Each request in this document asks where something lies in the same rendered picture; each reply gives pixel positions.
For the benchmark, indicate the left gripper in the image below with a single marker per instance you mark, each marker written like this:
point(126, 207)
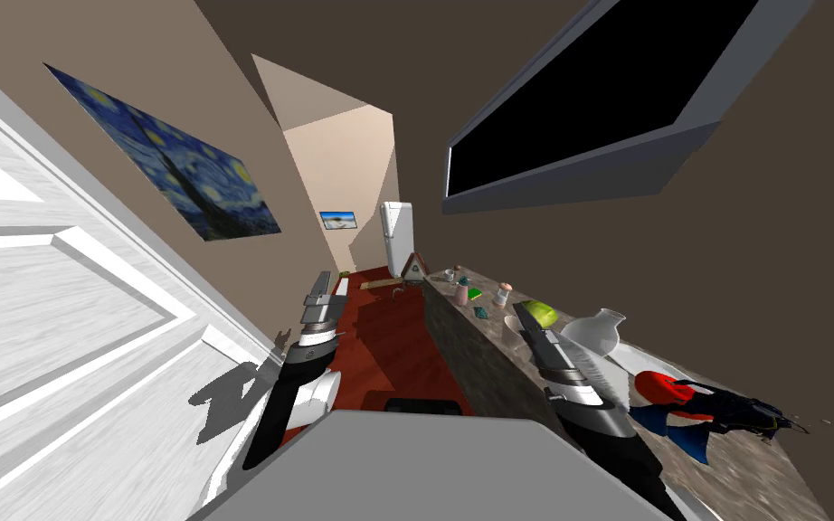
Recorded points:
point(323, 311)

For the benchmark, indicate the red and blue toy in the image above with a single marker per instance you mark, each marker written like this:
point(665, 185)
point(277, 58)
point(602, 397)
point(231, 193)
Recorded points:
point(677, 409)

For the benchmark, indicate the brown triangular house ornament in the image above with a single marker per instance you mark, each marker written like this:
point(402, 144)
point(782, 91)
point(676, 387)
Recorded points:
point(414, 270)

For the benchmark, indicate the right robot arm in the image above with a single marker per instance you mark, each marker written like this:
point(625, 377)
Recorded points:
point(612, 441)

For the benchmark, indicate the pink mug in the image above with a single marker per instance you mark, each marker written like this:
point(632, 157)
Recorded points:
point(461, 294)

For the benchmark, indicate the small seascape picture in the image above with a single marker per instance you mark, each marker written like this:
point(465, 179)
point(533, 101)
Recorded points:
point(338, 220)

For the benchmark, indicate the clear drinking glass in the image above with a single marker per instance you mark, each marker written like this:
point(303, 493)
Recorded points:
point(511, 329)

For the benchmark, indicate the clear glass vase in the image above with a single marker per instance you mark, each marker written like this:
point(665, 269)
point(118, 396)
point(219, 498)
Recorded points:
point(594, 333)

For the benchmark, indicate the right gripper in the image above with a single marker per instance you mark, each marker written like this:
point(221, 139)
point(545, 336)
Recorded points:
point(547, 351)

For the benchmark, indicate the white refrigerator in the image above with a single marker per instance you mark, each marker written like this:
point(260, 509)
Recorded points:
point(397, 239)

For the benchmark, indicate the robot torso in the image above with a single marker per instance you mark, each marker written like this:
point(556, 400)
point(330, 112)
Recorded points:
point(424, 470)

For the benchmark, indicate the green sponge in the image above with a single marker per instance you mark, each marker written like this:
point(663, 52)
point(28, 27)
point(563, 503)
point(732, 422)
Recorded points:
point(475, 294)

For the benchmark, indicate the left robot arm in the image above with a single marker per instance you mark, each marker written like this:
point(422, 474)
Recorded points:
point(294, 383)

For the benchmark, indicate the white plate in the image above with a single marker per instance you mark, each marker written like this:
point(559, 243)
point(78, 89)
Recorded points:
point(638, 360)

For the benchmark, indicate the blue starry night painting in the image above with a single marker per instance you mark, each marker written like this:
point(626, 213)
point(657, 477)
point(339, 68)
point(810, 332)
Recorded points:
point(185, 174)

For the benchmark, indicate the grey framed black window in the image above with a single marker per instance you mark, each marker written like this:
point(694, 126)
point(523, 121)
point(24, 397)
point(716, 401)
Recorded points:
point(591, 94)

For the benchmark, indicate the white shaker with brown cap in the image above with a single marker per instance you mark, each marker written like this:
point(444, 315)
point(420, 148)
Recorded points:
point(502, 294)

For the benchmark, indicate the white panelled door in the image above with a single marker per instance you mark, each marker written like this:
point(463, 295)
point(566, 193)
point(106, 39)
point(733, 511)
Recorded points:
point(62, 304)

